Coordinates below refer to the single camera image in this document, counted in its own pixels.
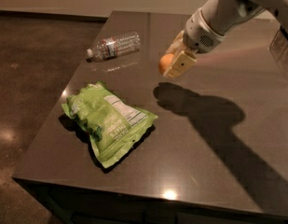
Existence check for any clear plastic water bottle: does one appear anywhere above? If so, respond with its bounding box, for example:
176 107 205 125
87 32 141 62

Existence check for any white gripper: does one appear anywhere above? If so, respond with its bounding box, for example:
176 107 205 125
163 8 225 78

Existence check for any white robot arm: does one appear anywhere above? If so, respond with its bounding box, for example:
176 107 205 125
158 0 288 78

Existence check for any green rice chip bag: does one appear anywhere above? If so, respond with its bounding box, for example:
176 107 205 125
62 82 158 169

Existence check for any orange fruit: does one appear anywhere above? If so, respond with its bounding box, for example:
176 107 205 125
158 53 173 75

